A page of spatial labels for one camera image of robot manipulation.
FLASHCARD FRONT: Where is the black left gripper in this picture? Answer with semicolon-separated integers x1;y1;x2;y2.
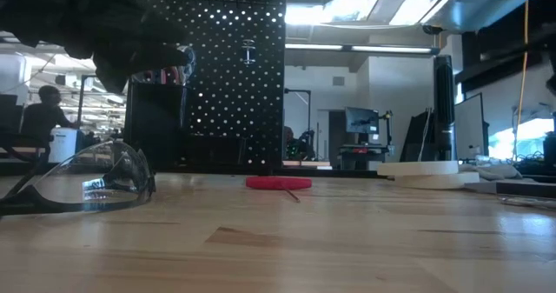
93;13;192;94

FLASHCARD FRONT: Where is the clear safety glasses black frame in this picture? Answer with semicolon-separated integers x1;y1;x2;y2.
0;139;157;219

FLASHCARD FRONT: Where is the black leaning panel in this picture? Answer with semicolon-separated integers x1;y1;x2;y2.
399;109;436;162

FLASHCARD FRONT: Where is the black aluminium rig frame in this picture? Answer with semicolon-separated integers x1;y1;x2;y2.
0;161;380;179

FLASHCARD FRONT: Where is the black metal peg board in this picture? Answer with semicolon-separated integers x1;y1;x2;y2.
136;0;289;176

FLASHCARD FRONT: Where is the ceiling light strip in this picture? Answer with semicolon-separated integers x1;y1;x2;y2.
285;43;440;55

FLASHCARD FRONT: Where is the black metal rack frame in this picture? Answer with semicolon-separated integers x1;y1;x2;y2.
76;72;129;131

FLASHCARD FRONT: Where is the white storage container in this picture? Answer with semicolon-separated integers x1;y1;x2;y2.
46;126;82;163

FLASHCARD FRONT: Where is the person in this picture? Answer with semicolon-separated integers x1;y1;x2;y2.
19;84;82;149

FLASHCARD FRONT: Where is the silver combination wrench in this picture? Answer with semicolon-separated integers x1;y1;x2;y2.
497;196;556;210

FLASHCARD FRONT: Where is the computer monitor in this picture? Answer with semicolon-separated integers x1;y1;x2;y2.
344;106;381;135

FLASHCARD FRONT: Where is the small black tool bin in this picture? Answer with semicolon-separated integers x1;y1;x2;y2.
189;134;249;175

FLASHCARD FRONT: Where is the red-handled Wiha hex driver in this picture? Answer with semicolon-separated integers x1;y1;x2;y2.
244;175;314;204

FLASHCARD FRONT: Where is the white panel board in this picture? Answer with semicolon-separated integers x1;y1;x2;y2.
453;92;487;161

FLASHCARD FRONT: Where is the grey striped work glove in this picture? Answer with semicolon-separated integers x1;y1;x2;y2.
458;162;539;185

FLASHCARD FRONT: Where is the background monitor desk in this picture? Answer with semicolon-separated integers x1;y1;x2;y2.
338;142;391;169

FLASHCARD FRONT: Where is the large black tool bin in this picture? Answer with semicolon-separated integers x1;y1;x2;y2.
122;82;191;175

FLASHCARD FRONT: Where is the silver peg hook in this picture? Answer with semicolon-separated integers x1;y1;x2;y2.
241;38;257;66

